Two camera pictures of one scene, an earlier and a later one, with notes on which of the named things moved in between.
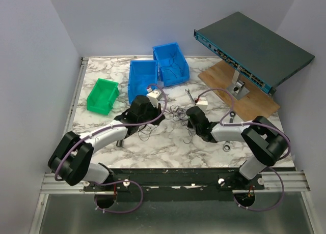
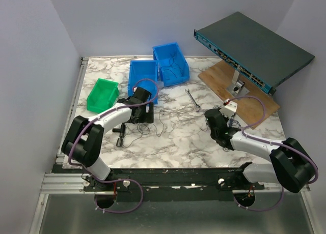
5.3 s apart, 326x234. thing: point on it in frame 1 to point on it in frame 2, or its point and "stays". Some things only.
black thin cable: (178, 113) to (142, 130)
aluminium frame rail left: (76, 87) stays
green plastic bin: (102, 96) stays
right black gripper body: (191, 125) to (213, 135)
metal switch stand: (237, 89) stays
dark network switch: (258, 55) stays
